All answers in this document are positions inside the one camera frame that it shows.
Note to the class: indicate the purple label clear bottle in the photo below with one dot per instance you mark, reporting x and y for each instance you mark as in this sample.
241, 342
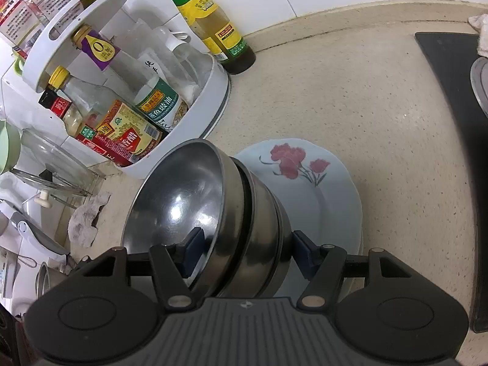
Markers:
101, 49

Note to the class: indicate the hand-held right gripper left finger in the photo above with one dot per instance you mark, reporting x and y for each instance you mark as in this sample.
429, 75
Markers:
192, 253

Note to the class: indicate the white floral plate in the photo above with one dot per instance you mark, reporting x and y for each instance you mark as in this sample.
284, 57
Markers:
355, 242
297, 186

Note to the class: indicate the glass lid with black knob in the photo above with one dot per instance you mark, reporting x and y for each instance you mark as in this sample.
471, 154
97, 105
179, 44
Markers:
42, 148

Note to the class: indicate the clear bottle with white cap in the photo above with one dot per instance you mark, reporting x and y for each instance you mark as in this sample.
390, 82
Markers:
179, 42

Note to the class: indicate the white towel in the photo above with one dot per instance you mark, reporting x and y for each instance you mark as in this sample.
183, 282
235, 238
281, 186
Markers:
481, 34

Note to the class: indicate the black cooktop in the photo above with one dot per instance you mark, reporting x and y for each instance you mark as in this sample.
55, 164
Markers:
450, 122

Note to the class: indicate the light green bowl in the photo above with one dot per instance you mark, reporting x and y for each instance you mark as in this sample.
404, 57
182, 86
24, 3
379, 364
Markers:
7, 148

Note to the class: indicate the round metal pot base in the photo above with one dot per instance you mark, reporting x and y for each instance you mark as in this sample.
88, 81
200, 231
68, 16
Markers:
481, 84

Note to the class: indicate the red label soy sauce bottle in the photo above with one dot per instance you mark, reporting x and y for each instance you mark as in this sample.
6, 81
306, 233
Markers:
57, 107

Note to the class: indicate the yellow red label vinegar bottle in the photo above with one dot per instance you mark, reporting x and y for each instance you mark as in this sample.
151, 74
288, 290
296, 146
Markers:
114, 120

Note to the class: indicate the red seasoning packet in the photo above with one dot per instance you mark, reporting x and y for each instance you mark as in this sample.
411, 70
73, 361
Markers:
13, 19

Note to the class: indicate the green yellow label sauce bottle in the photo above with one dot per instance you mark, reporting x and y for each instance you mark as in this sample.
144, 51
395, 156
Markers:
213, 19

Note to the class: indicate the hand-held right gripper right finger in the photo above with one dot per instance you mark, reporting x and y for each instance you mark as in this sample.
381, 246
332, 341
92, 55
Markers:
305, 255

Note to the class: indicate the small metal cup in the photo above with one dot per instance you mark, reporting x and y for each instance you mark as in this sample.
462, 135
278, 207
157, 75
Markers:
44, 282

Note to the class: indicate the white dish cloth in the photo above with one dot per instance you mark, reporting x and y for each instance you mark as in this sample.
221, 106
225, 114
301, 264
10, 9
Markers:
84, 221

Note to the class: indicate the white two-tier condiment rack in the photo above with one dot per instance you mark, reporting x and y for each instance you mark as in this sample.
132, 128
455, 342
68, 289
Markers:
213, 91

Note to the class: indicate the glass lid with cream knob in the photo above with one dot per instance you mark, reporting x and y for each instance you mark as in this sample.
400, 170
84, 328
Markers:
44, 198

